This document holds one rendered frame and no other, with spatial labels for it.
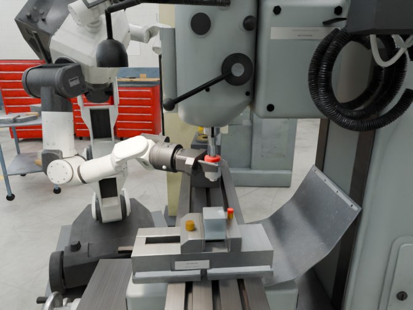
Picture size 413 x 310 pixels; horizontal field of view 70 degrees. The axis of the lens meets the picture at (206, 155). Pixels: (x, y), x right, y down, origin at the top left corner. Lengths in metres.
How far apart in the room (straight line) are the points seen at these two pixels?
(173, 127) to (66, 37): 1.64
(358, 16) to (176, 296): 0.64
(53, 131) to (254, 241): 0.68
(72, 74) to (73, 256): 0.87
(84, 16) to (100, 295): 0.85
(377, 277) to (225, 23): 0.73
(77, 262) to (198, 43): 1.18
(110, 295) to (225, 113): 0.68
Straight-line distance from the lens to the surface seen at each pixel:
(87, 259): 1.56
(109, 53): 0.72
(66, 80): 1.01
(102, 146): 1.44
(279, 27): 0.70
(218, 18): 0.71
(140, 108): 5.44
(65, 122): 1.02
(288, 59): 0.71
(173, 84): 0.78
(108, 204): 1.64
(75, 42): 1.09
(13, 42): 11.30
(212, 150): 0.82
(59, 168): 1.00
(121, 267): 1.17
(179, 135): 2.60
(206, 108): 0.72
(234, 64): 0.67
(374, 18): 0.50
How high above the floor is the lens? 1.48
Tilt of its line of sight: 18 degrees down
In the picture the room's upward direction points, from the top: straight up
